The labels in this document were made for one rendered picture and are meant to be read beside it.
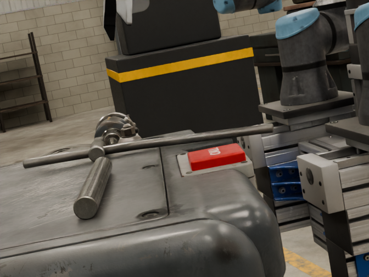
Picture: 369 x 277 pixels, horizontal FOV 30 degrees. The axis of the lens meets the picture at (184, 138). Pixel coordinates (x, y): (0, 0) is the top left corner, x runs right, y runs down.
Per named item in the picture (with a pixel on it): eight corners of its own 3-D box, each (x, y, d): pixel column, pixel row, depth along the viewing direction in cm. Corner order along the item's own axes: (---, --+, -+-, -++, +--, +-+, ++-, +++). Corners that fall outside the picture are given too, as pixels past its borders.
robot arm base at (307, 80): (325, 92, 190) (319, 56, 189) (347, 95, 175) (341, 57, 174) (273, 103, 188) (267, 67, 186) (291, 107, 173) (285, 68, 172)
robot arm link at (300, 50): (271, 68, 182) (262, 17, 180) (309, 59, 189) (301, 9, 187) (301, 66, 172) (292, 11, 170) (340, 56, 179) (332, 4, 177)
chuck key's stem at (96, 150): (93, 150, 103) (89, 164, 91) (91, 135, 102) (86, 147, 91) (108, 147, 103) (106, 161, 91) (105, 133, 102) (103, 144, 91)
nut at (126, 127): (135, 136, 184) (133, 123, 184) (121, 138, 184) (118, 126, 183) (136, 133, 188) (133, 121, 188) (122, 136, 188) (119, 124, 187)
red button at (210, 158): (247, 169, 74) (245, 150, 74) (193, 179, 74) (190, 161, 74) (240, 159, 80) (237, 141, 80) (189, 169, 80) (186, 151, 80)
